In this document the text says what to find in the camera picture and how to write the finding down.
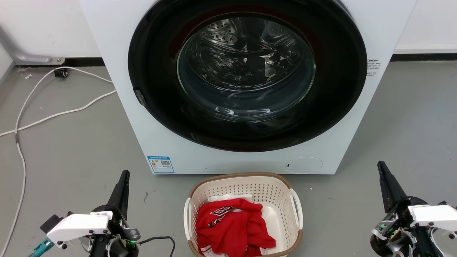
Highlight black round washer door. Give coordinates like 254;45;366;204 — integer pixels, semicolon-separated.
127;0;368;152

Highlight long white looping cable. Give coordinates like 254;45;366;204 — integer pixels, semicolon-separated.
0;66;113;255

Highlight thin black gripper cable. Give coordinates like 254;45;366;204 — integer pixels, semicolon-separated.
137;236;176;257

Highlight red printed garment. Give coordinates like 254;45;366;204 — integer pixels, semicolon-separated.
195;198;276;257

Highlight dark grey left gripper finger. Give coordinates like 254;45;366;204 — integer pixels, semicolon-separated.
107;170;130;219

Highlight blue energy label sticker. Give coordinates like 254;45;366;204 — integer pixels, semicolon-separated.
147;156;175;174

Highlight small printed text sticker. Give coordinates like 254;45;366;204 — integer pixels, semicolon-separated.
366;59;382;76

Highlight cream laundry basket brown rim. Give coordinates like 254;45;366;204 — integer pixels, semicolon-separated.
184;173;304;257

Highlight white front-load washing machine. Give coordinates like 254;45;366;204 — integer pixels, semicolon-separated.
79;0;417;175

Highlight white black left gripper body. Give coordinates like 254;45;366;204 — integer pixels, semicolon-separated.
46;205;140;257

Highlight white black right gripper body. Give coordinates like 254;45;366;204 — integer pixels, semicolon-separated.
370;200;457;257

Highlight round white filter cover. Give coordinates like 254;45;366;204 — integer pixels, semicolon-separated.
286;157;323;174

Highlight grey wall pipe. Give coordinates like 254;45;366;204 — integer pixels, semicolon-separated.
0;26;66;66

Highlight steel washer drum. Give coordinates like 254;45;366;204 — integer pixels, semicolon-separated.
177;14;316;123

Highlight teal plastic connector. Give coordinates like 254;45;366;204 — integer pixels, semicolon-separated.
29;238;55;257

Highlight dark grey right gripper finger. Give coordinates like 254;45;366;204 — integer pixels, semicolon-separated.
377;161;408;213

